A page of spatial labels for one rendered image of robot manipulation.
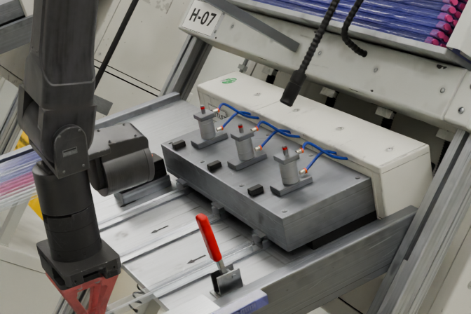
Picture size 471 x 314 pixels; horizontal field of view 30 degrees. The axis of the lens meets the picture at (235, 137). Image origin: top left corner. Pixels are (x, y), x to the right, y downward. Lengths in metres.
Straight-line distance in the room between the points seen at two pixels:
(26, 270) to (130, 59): 0.65
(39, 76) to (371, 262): 0.47
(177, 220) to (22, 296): 1.38
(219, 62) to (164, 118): 2.85
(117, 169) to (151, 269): 0.20
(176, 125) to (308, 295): 0.58
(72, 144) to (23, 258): 1.63
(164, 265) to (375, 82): 0.37
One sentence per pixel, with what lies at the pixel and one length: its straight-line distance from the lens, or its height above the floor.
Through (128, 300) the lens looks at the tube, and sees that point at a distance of 1.05.
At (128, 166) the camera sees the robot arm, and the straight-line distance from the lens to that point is 0.96.
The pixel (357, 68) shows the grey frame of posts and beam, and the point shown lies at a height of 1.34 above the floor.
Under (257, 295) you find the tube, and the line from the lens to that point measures 0.83.
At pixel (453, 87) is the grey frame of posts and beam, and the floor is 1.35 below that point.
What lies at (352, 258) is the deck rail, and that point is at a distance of 1.07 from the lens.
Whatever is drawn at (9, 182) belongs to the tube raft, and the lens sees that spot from 1.46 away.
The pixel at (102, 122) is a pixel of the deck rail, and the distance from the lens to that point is 1.61.
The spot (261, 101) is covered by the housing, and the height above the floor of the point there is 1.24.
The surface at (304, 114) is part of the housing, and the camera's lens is 1.27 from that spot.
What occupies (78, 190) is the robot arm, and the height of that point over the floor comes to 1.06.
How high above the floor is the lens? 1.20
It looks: 1 degrees down
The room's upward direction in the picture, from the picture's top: 26 degrees clockwise
